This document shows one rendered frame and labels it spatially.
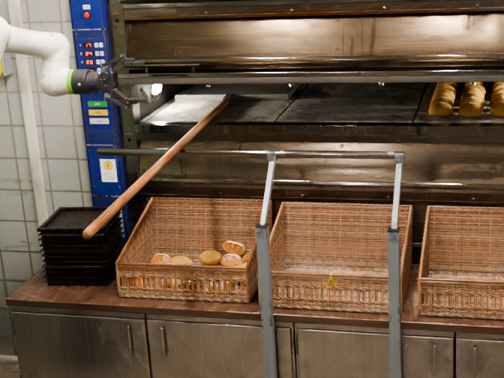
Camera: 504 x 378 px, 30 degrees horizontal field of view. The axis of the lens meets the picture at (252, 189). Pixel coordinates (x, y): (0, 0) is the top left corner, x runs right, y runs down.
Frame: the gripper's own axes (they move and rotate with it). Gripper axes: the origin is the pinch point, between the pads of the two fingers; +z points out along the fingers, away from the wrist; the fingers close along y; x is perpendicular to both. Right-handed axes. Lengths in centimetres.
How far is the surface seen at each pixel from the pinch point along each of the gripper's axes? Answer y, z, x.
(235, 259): 85, 19, -40
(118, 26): -12, -29, -56
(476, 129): 32, 118, -53
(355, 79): 8, 72, -39
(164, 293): 88, -2, -8
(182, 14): -16, -1, -56
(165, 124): 31, -13, -55
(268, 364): 109, 42, 6
